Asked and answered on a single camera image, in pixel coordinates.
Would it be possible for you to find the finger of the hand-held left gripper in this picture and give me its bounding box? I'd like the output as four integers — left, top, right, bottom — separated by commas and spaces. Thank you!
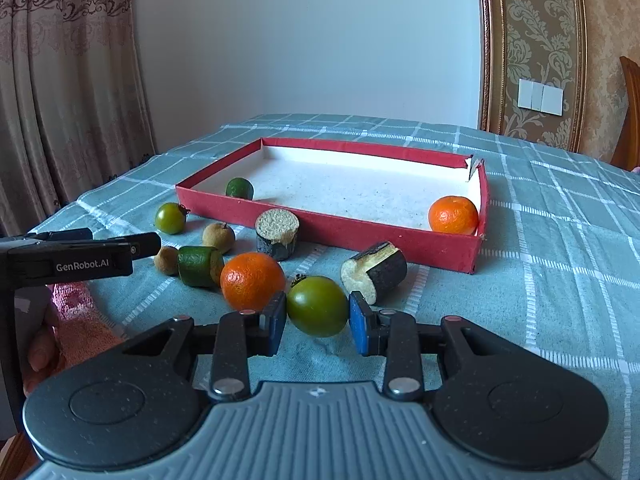
27, 228, 95, 242
106, 232, 162, 262

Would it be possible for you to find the person's left forearm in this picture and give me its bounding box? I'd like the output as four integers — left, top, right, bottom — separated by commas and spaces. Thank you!
47, 281, 127, 370

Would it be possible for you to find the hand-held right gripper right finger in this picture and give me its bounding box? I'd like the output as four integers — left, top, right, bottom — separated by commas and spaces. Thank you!
348, 290, 507, 402

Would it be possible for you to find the red cardboard box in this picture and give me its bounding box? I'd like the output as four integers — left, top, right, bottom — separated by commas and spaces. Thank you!
175, 136, 490, 275

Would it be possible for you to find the teal checked bed sheet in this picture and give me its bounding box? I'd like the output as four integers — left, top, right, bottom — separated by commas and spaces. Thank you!
25, 112, 640, 480

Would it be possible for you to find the brown longan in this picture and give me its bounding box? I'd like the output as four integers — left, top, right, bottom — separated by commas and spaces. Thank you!
153, 245, 180, 276

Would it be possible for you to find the wooden headboard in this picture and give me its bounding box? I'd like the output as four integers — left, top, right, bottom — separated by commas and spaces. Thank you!
608, 55, 640, 172

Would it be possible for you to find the dark eggplant piece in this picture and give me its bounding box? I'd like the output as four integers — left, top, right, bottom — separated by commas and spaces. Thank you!
340, 241, 408, 306
255, 208, 301, 262

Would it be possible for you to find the beige patterned curtain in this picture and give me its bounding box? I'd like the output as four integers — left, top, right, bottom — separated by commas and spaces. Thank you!
0, 0, 159, 237

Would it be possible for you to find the gilt wall moulding frame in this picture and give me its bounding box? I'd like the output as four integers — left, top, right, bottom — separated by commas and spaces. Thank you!
474, 0, 589, 155

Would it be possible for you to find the white light switch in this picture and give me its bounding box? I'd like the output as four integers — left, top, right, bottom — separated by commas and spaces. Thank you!
517, 78, 566, 116

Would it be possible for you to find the small green tomato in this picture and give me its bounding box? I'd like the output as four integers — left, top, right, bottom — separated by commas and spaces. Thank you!
154, 202, 190, 235

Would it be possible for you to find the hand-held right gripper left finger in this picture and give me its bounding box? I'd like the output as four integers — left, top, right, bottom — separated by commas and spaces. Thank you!
117, 291, 289, 404

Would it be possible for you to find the green cucumber piece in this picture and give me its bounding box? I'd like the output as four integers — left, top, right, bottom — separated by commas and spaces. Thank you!
225, 178, 255, 202
178, 245, 225, 289

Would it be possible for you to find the orange mandarin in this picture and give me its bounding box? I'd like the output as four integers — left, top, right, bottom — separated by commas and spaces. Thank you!
428, 195, 480, 235
220, 252, 286, 312

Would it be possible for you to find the large green tomato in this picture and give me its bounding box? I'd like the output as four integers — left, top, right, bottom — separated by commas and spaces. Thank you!
286, 275, 350, 338

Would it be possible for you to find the person's left hand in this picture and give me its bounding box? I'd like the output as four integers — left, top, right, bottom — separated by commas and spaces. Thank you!
23, 310, 62, 394

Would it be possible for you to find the small yellow potato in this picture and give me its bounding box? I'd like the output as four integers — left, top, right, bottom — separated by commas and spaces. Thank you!
202, 222, 236, 255

